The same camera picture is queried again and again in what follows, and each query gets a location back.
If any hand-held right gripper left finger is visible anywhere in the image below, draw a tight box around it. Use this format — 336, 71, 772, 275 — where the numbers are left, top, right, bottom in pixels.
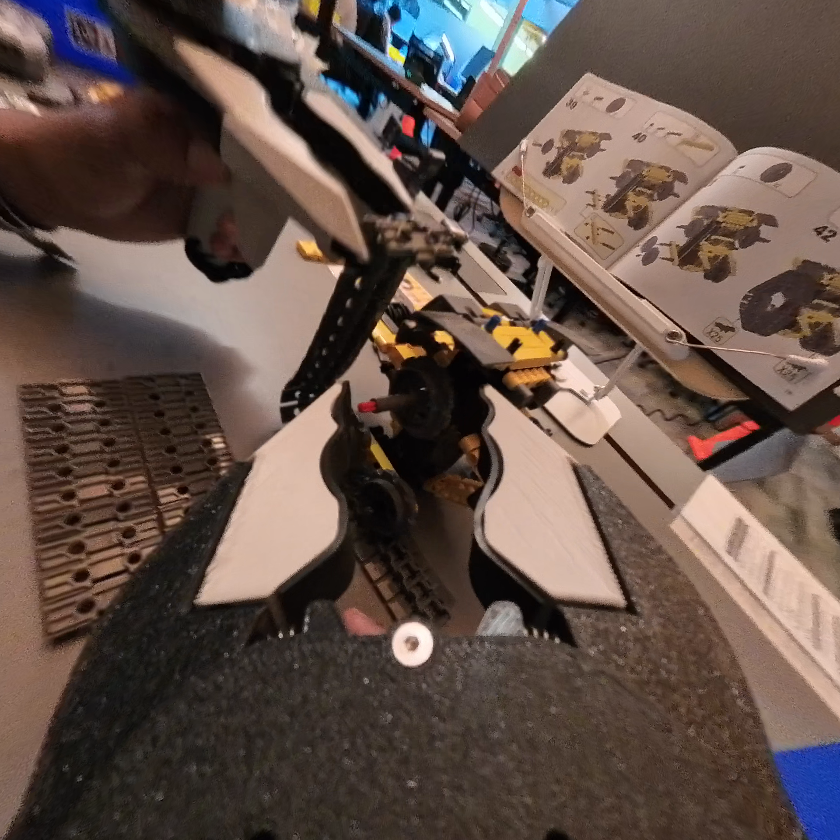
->
195, 381, 353, 608

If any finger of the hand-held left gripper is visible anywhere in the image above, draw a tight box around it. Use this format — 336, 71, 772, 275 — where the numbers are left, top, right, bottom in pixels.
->
301, 88, 416, 219
172, 39, 374, 265

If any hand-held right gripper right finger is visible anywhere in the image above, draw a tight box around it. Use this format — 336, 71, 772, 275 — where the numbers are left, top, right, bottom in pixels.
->
471, 386, 627, 608

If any long grey tread link chain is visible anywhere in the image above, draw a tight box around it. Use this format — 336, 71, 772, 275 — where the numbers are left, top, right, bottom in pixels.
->
281, 213, 470, 624

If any yellow black toy vehicle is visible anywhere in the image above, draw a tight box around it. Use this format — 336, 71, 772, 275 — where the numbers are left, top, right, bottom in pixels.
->
344, 295, 571, 542

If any large grey tread link mat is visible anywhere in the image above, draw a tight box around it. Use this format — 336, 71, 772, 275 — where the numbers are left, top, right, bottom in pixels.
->
16, 373, 236, 641

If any person's right hand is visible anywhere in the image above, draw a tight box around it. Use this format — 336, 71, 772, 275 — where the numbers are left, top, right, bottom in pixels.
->
341, 607, 389, 637

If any person's left hand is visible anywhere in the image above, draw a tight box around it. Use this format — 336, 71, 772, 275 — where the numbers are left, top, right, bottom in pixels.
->
0, 91, 238, 260

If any white book stand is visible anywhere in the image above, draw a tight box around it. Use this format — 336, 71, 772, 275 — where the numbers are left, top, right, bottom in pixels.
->
459, 0, 840, 447

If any large blue plastic bin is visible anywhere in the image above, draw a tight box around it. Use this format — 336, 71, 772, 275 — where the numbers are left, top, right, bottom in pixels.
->
13, 0, 142, 86

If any red plastic object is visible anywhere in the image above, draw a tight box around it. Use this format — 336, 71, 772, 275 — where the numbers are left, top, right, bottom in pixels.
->
688, 420, 761, 460

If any printed white paper sheet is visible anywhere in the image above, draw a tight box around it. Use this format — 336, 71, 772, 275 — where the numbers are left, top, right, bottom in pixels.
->
669, 476, 840, 706

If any toy instruction booklet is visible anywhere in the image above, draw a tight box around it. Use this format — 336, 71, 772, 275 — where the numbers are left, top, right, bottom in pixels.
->
492, 72, 840, 411

